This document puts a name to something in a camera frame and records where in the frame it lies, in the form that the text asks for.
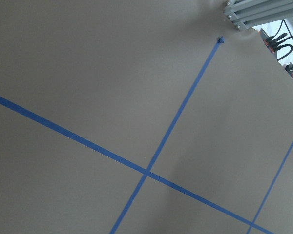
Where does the black usb hub upper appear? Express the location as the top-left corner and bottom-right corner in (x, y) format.
(259, 28), (293, 61)

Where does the aluminium frame post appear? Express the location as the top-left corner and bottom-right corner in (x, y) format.
(223, 0), (293, 31)

